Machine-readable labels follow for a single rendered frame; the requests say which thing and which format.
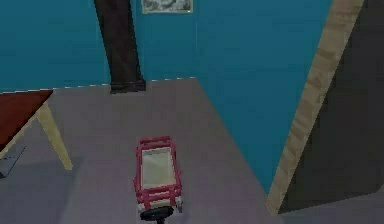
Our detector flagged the dark brown tall stand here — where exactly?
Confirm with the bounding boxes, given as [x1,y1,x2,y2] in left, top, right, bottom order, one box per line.
[93,0,147,95]

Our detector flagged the dark door with pale frame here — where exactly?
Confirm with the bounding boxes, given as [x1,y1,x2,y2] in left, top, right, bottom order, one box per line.
[265,0,384,216]

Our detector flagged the dark red table pale legs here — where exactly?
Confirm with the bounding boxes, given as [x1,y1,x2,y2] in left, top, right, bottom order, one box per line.
[0,89,74,172]

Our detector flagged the framed grey wall picture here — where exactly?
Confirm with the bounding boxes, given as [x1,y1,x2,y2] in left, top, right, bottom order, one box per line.
[141,0,194,15]

